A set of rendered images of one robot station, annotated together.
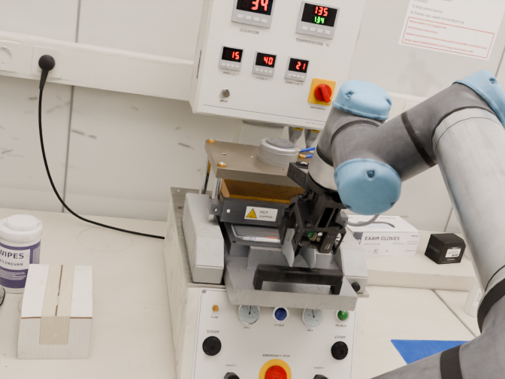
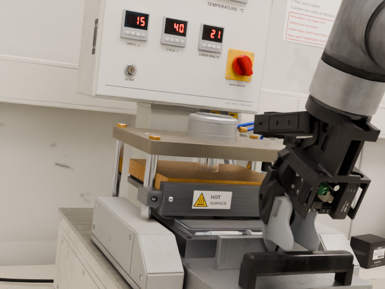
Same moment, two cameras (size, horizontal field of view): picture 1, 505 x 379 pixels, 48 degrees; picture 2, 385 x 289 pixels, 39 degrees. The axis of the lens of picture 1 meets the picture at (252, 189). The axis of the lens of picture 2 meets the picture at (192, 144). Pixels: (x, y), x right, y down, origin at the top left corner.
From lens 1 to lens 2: 0.40 m
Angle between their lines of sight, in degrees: 17
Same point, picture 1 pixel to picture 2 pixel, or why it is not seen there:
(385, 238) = not seen: hidden behind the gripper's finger
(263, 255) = (237, 246)
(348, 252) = (327, 237)
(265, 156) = (200, 131)
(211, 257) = (165, 260)
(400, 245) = not seen: hidden behind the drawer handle
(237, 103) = (146, 82)
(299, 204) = (297, 153)
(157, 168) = (30, 198)
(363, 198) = not seen: outside the picture
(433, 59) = (317, 55)
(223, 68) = (126, 38)
